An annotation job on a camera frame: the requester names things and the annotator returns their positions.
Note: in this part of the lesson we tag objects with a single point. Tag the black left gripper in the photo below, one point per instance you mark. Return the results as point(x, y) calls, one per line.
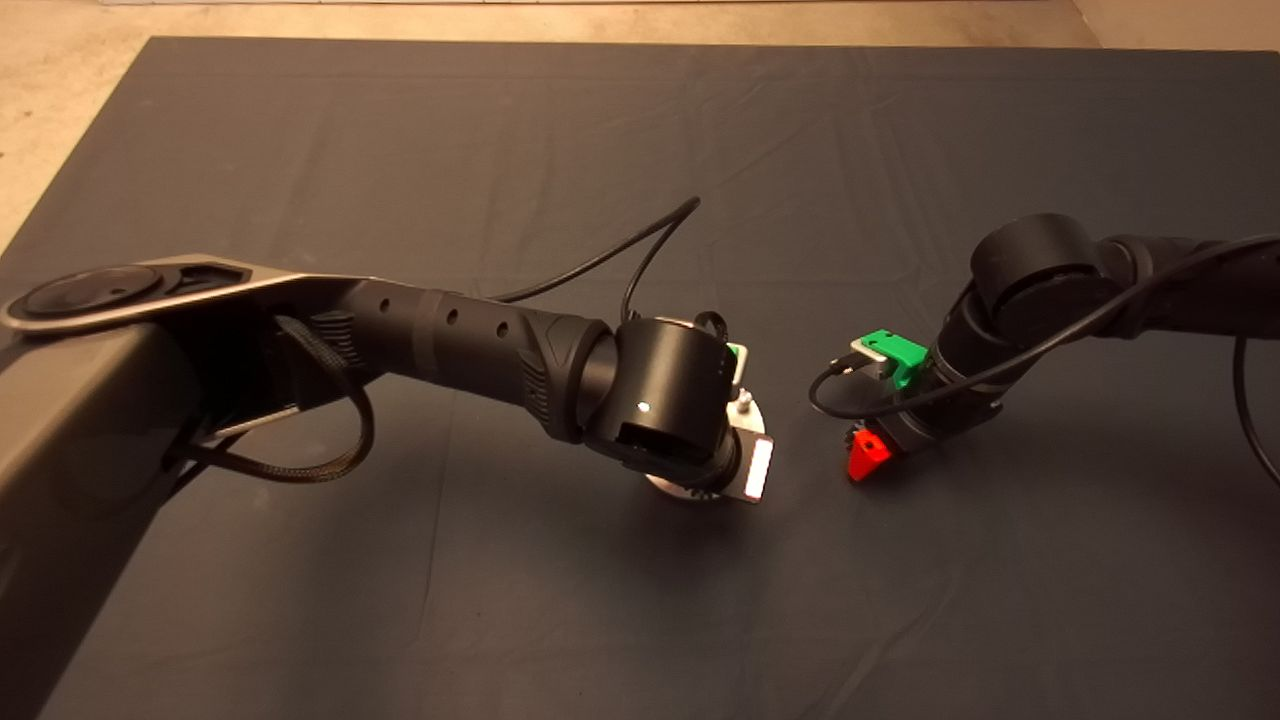
point(745, 470)

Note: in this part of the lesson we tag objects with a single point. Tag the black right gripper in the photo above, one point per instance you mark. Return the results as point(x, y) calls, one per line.
point(940, 425)

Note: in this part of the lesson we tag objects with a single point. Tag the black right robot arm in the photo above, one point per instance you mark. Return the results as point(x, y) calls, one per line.
point(1040, 270)

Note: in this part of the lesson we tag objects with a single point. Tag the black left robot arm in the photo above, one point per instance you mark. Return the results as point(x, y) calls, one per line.
point(460, 335)

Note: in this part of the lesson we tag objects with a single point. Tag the round metal carrier plate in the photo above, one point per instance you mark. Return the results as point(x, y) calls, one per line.
point(755, 418)

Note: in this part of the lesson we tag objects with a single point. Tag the dark grey table cloth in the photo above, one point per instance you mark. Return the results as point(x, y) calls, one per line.
point(900, 150)

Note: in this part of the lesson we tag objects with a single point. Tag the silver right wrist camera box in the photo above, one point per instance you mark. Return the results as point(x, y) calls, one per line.
point(868, 358)

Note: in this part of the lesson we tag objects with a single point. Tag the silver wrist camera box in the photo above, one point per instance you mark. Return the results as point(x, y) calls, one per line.
point(742, 368)
point(868, 358)

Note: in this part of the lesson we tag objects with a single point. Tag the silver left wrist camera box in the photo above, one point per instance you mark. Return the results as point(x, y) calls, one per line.
point(742, 368)

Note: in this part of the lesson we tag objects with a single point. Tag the green right camera mount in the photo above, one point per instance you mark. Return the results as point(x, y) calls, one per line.
point(903, 353)

